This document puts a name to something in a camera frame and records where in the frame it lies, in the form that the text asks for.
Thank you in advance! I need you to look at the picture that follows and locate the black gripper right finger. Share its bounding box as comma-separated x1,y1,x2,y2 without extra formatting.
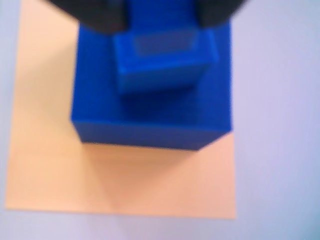
197,0,247,28

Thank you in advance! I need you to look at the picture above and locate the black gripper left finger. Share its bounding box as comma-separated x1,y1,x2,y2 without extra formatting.
46,0,130,35

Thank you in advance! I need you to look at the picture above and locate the small blue cube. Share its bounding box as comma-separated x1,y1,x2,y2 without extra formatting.
113,0,220,96

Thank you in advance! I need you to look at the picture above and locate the orange paper square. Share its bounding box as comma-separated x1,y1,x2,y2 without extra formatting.
4,0,237,220

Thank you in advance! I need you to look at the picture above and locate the large blue cube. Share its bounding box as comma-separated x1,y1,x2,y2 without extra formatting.
70,22,234,152

